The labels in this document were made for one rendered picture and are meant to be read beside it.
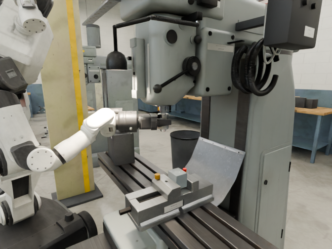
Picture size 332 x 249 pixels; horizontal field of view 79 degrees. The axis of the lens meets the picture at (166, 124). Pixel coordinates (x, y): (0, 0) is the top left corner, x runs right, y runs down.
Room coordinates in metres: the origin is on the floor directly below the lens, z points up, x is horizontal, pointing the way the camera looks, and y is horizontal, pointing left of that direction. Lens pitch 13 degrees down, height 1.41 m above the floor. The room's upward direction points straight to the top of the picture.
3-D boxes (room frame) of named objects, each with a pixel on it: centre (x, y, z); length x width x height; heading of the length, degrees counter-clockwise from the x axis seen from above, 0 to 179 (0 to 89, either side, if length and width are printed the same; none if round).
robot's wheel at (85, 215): (1.09, 0.50, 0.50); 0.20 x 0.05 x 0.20; 50
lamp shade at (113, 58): (0.73, 0.17, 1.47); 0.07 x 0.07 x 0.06
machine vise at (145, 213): (0.73, -0.02, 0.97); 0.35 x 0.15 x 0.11; 122
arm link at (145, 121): (0.82, 0.10, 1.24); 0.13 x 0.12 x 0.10; 9
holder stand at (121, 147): (1.22, 0.29, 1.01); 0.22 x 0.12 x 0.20; 26
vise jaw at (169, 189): (0.71, 0.00, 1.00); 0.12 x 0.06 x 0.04; 32
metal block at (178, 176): (0.74, -0.05, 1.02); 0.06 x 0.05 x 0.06; 32
